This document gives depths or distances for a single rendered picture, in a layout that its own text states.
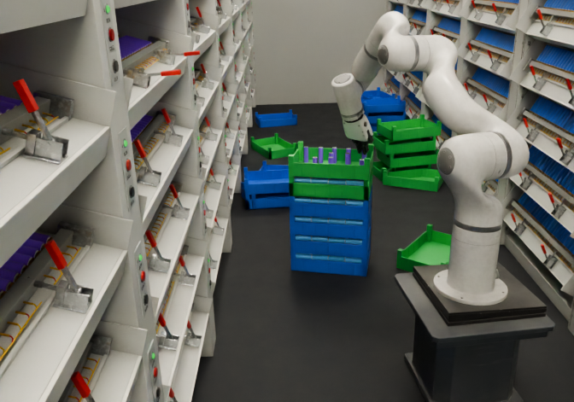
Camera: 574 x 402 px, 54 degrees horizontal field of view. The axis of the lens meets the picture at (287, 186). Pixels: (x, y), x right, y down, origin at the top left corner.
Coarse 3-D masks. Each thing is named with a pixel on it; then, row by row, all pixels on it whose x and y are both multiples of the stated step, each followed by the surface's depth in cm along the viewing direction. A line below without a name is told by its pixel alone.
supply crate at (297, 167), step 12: (300, 144) 225; (372, 144) 219; (288, 156) 209; (300, 156) 227; (312, 156) 228; (324, 156) 226; (360, 156) 223; (372, 156) 219; (300, 168) 209; (312, 168) 208; (324, 168) 207; (336, 168) 206; (348, 168) 205; (360, 168) 204
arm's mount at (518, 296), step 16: (416, 272) 161; (432, 272) 159; (432, 288) 150; (512, 288) 151; (448, 304) 143; (464, 304) 143; (496, 304) 143; (512, 304) 143; (528, 304) 143; (544, 304) 143; (448, 320) 140; (464, 320) 141; (480, 320) 141; (496, 320) 142
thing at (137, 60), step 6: (156, 42) 136; (162, 42) 139; (150, 48) 127; (156, 48) 130; (162, 48) 137; (138, 54) 117; (144, 54) 119; (150, 54) 124; (126, 60) 109; (132, 60) 110; (138, 60) 113; (144, 60) 119; (150, 60) 121; (156, 60) 124; (126, 66) 104; (132, 66) 109; (138, 66) 113
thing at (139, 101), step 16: (128, 32) 141; (144, 32) 141; (160, 32) 141; (176, 48) 142; (160, 64) 125; (176, 64) 130; (128, 80) 85; (160, 80) 111; (176, 80) 133; (128, 96) 86; (144, 96) 98; (160, 96) 115; (128, 112) 87; (144, 112) 102
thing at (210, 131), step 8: (208, 120) 219; (216, 120) 220; (224, 120) 220; (200, 128) 208; (208, 128) 217; (216, 128) 222; (200, 136) 203; (208, 136) 206; (216, 136) 205; (200, 144) 180; (208, 144) 201; (216, 144) 203; (208, 152) 193; (208, 160) 185; (208, 168) 178
